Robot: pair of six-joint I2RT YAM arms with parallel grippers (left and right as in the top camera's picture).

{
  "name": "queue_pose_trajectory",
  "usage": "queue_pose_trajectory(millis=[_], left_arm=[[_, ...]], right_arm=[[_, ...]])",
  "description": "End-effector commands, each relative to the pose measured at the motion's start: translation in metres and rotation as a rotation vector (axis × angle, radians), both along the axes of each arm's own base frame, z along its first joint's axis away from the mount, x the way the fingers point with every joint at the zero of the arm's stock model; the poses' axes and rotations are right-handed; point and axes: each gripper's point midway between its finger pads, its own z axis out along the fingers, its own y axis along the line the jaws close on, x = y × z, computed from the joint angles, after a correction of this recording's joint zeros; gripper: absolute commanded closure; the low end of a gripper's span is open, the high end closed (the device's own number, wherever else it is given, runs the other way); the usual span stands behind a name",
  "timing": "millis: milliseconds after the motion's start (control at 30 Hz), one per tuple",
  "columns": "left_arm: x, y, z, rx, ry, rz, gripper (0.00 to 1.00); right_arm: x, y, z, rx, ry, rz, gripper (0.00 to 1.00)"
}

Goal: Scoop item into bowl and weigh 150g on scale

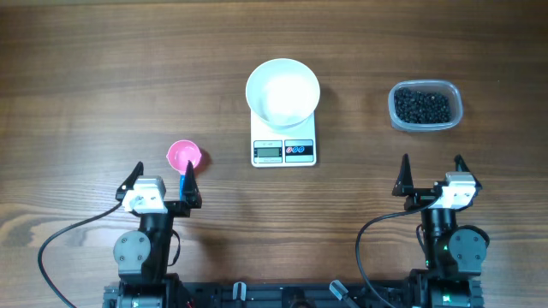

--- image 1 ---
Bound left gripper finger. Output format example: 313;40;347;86
115;162;144;201
180;161;202;209

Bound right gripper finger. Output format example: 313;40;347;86
391;154;414;197
454;154;482;189

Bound pink scoop blue handle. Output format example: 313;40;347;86
166;139;202;198

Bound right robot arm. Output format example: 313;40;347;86
392;154;490;308

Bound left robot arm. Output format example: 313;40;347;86
103;161;202;308

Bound white digital kitchen scale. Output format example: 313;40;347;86
251;114;318;168

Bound white bowl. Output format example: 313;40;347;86
245;58;321;128

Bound clear plastic container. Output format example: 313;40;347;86
388;80;463;133

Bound black beans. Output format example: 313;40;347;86
394;87;452;124

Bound right black cable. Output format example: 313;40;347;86
354;194;442;308

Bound black cable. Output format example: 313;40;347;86
354;194;442;308
37;200;125;308

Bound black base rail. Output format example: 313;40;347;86
102;281;485;308

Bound left black cable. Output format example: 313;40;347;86
37;200;125;308

